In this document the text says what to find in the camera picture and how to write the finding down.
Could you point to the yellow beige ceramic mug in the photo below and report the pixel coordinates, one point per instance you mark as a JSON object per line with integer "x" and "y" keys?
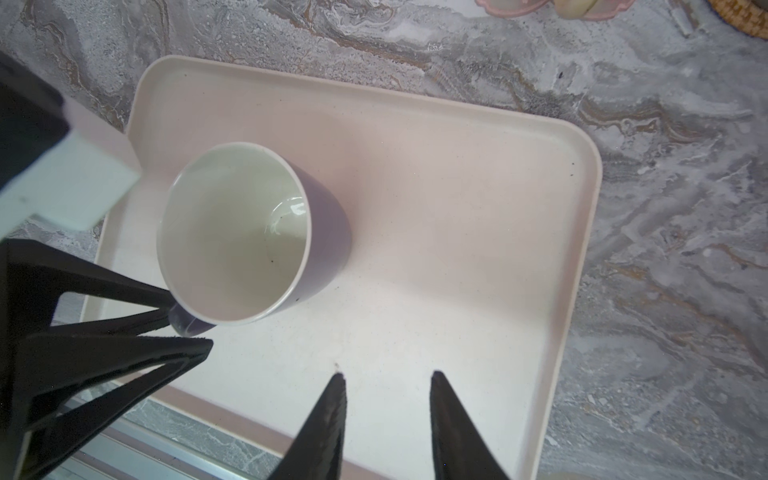
{"x": 573, "y": 9}

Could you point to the woven rattan round coaster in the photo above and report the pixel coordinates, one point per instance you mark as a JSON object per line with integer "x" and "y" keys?
{"x": 747, "y": 16}

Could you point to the beige silicone tray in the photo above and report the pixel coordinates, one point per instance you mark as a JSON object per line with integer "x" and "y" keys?
{"x": 470, "y": 227}

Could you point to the white mug purple handle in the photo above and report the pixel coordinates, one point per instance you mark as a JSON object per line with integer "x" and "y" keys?
{"x": 244, "y": 235}

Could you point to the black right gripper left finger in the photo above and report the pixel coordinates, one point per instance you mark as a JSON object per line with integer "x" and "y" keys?
{"x": 317, "y": 450}

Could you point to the aluminium front frame rail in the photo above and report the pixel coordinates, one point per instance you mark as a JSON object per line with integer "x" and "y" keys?
{"x": 153, "y": 441}

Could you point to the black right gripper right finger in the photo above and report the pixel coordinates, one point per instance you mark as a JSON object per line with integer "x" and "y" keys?
{"x": 458, "y": 449}

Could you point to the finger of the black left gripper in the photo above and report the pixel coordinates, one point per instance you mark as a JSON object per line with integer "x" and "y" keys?
{"x": 58, "y": 392}
{"x": 34, "y": 276}

